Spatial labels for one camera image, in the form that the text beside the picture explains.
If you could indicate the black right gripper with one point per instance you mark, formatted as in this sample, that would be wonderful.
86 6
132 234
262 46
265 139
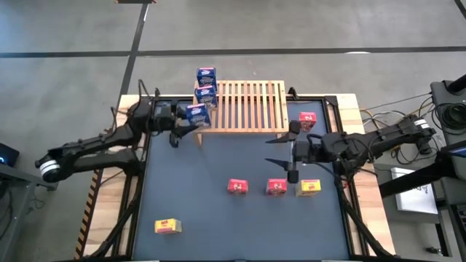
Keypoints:
304 151

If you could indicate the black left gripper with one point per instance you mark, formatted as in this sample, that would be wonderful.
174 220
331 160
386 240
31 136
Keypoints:
164 116

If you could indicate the blue Frosted Flakes cereal box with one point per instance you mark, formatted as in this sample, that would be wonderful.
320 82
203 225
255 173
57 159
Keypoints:
198 114
206 96
206 75

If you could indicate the red Froot Loops cereal box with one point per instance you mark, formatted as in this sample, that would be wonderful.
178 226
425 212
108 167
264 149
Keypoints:
276 187
237 186
307 121

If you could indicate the yellow Corn Pops cereal box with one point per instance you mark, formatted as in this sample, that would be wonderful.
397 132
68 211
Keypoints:
308 187
167 225

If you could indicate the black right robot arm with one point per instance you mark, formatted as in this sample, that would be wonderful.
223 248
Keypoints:
382 140

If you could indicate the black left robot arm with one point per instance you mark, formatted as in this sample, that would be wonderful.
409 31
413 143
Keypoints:
109 140

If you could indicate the wooden slatted shelf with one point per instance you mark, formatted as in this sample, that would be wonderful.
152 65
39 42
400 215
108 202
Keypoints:
251 109

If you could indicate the black metal beam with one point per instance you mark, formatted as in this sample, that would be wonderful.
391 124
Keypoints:
411 183

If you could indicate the white box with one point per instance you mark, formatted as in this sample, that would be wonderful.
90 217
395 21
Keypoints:
415 200

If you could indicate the yellow black hazard strip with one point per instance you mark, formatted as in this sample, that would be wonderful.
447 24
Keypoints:
87 218

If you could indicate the black computer with blue light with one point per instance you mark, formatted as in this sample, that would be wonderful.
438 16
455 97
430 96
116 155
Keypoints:
8 154

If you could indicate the grey desk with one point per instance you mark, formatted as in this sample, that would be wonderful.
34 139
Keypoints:
18 189

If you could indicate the black table frame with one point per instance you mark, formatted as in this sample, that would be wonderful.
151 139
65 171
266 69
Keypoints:
313 99

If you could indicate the small black floor bracket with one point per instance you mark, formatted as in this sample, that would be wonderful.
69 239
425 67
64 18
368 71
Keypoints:
433 250

